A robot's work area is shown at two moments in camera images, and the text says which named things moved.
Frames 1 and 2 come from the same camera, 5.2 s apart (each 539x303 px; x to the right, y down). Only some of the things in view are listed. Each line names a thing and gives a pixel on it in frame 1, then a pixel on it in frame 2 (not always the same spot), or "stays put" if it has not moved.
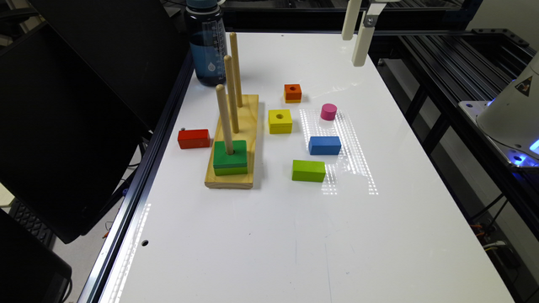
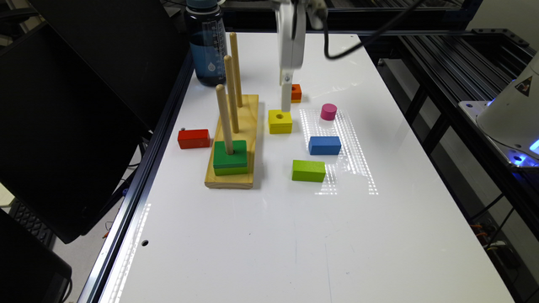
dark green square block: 237,159 stays put
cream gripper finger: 350,19 to 291,18
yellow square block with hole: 280,121 stays put
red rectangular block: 193,139 stays put
